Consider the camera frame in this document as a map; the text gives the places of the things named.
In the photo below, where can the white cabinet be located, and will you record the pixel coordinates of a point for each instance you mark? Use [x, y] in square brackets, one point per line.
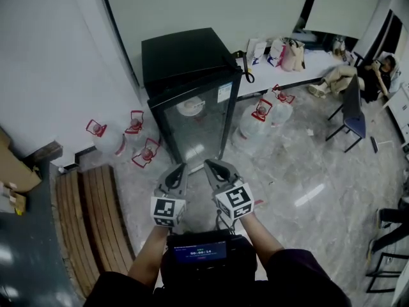
[399, 110]

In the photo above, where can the wooden slatted bench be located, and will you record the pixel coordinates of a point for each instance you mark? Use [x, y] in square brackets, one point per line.
[96, 219]

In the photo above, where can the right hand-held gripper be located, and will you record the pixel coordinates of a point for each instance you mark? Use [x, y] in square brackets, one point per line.
[234, 203]

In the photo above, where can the black mini fridge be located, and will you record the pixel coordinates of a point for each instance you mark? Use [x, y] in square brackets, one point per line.
[172, 59]

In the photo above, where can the black metal frame stand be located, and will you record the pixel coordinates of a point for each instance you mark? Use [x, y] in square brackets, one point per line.
[378, 273]

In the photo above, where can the blue seat black chair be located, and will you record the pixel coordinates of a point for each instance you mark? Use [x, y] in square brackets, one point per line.
[356, 123]

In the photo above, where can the black floor brush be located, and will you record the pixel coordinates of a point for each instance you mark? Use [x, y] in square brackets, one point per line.
[374, 144]

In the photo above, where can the white paper bag pink side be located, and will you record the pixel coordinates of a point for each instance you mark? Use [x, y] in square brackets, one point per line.
[275, 54]

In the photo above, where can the black chest-mounted display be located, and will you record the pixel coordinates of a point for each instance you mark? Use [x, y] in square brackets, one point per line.
[199, 251]

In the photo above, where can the large cardboard box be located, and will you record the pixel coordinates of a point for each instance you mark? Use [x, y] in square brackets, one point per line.
[16, 168]

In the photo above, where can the small beige bag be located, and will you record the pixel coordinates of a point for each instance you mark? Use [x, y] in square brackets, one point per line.
[339, 48]

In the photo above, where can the white round plate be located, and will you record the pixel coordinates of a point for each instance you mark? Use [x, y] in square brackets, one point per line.
[183, 111]

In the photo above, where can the person's left forearm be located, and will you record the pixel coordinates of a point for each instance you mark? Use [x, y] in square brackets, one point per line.
[147, 251]

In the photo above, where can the dark brown wooden block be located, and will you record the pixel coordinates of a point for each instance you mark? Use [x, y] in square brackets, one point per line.
[48, 150]

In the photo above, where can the small cardboard box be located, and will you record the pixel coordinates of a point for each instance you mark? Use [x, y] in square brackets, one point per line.
[12, 200]

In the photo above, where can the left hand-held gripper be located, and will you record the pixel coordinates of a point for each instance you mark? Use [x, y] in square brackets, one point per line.
[167, 211]

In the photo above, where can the person's dark clothing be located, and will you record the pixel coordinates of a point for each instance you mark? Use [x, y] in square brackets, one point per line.
[303, 283]

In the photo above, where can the person's right forearm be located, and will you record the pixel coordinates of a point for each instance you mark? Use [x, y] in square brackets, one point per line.
[259, 235]

